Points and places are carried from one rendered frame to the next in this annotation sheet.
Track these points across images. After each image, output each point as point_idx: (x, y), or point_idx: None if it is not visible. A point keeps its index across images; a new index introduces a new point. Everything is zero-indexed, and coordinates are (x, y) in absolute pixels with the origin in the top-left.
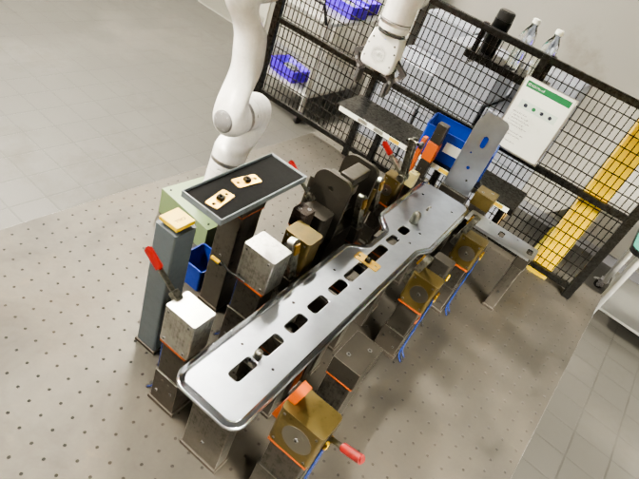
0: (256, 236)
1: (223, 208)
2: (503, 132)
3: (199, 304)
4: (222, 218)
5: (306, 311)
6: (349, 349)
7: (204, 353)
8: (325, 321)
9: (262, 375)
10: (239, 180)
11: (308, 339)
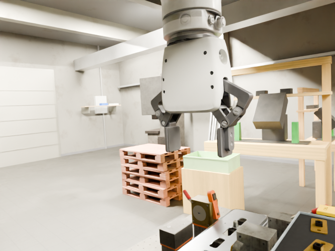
0: (271, 235)
1: (307, 220)
2: None
3: (279, 217)
4: (301, 214)
5: (211, 249)
6: (182, 225)
7: (263, 222)
8: (196, 246)
9: (229, 220)
10: (325, 246)
11: (207, 236)
